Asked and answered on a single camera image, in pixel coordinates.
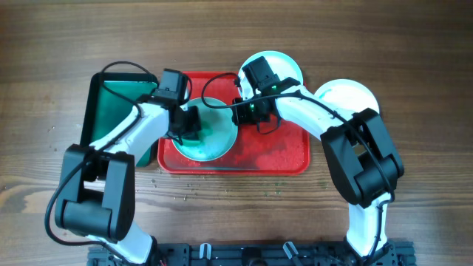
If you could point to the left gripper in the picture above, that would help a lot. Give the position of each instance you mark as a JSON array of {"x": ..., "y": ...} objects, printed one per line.
[{"x": 194, "y": 123}]

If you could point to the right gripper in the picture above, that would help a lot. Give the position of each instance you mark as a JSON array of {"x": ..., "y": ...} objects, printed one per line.
[{"x": 239, "y": 117}]

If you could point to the light blue plate bottom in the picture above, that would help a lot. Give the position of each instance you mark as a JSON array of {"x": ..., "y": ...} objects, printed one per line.
[{"x": 217, "y": 135}]

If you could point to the light blue plate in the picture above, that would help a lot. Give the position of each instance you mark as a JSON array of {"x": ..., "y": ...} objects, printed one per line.
[
  {"x": 281, "y": 64},
  {"x": 217, "y": 135}
]

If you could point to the light blue plate top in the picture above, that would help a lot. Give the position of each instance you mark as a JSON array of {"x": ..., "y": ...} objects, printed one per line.
[{"x": 281, "y": 64}]

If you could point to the green sponge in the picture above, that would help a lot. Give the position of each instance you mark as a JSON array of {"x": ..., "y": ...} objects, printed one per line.
[{"x": 190, "y": 139}]

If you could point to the white plate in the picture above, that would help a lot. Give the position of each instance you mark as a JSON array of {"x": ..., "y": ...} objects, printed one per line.
[{"x": 348, "y": 94}]

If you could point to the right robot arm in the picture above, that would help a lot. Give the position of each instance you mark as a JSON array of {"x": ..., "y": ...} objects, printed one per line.
[{"x": 363, "y": 161}]

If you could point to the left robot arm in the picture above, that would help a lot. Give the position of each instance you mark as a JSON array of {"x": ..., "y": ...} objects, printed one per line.
[{"x": 95, "y": 198}]

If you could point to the red plastic tray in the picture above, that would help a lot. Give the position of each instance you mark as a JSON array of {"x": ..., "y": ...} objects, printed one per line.
[{"x": 285, "y": 151}]

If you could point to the black tray with green water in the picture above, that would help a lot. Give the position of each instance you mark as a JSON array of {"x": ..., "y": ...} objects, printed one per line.
[{"x": 104, "y": 111}]

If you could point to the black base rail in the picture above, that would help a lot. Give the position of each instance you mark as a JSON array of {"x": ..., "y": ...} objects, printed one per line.
[{"x": 319, "y": 253}]

